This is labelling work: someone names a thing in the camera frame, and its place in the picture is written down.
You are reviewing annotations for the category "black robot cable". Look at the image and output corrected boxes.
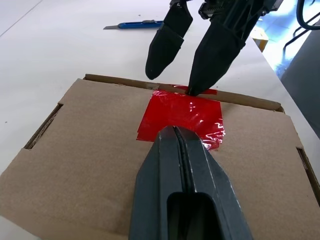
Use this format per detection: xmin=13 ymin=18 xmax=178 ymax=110
xmin=296 ymin=0 xmax=320 ymax=29

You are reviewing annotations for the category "brown cardboard box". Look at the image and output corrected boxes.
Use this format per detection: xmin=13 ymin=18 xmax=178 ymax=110
xmin=0 ymin=73 xmax=320 ymax=240

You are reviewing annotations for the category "black metal frame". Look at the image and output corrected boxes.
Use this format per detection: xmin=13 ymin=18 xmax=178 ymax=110
xmin=283 ymin=23 xmax=320 ymax=52

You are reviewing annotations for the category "red tape patch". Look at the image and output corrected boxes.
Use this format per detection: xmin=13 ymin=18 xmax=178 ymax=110
xmin=136 ymin=84 xmax=227 ymax=152

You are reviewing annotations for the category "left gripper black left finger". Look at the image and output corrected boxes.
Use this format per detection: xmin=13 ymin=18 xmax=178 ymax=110
xmin=128 ymin=125 xmax=191 ymax=240

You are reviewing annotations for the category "pale yellow block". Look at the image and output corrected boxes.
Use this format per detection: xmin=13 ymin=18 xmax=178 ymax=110
xmin=251 ymin=26 xmax=269 ymax=54

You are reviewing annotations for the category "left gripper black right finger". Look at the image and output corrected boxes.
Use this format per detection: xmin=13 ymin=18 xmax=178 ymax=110
xmin=174 ymin=126 xmax=251 ymax=240

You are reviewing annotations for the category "blue utility knife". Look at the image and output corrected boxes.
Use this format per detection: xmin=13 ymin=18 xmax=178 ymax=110
xmin=103 ymin=19 xmax=166 ymax=31

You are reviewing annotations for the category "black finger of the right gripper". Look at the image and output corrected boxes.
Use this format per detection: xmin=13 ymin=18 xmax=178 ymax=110
xmin=145 ymin=5 xmax=194 ymax=81
xmin=187 ymin=14 xmax=261 ymax=97

